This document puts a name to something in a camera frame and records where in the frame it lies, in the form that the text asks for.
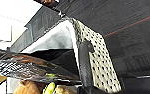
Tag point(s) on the tan yellow snack pack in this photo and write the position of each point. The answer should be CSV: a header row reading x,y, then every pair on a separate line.
x,y
66,90

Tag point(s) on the yellow green packet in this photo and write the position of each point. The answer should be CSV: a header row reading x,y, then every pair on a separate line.
x,y
49,89

